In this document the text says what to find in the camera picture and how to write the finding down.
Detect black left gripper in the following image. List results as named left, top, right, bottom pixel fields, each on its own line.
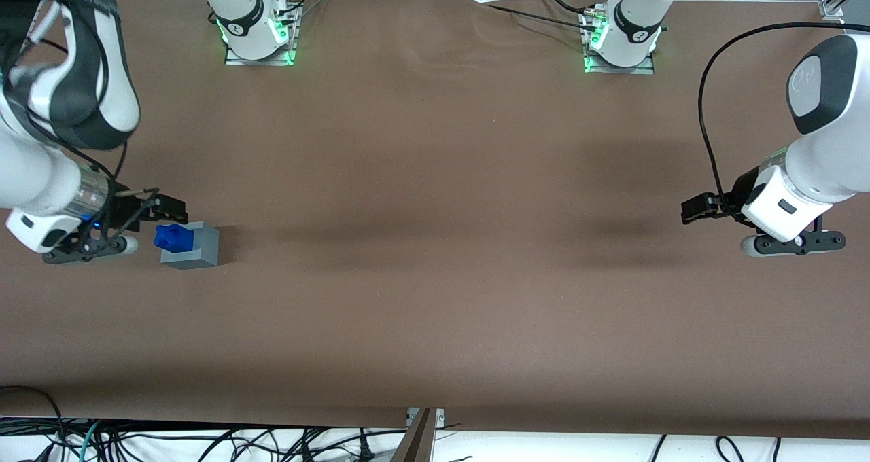
left=681, top=167, right=763, bottom=226

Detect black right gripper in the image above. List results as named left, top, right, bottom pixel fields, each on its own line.
left=83, top=179, right=189, bottom=240

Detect blue plastic insert part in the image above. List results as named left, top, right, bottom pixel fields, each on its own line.
left=154, top=224, right=192, bottom=255

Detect gray cube base with socket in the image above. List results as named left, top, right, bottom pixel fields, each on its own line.
left=160, top=221, right=221, bottom=270

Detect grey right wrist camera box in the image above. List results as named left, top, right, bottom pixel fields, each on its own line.
left=42, top=234, right=140, bottom=266

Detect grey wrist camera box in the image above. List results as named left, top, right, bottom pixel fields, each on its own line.
left=42, top=234, right=140, bottom=266
left=739, top=230, right=848, bottom=259

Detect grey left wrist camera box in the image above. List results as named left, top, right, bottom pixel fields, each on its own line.
left=739, top=230, right=848, bottom=259

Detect black cable looping to left wrist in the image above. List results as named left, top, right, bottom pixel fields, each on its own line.
left=697, top=21, right=870, bottom=222

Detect black cable along right arm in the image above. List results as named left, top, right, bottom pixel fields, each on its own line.
left=14, top=0, right=131, bottom=245

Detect black looped floor cable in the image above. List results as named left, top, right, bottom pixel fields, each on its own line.
left=0, top=385, right=67, bottom=462

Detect teal floor cable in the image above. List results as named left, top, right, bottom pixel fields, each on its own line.
left=76, top=419, right=104, bottom=462

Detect black cable across table edge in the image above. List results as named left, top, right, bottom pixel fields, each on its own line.
left=469, top=0, right=602, bottom=36

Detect black tangled floor cable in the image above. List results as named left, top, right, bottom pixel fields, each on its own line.
left=95, top=423, right=408, bottom=462

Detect aluminium table frame profile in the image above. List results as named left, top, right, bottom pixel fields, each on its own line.
left=389, top=407, right=447, bottom=462

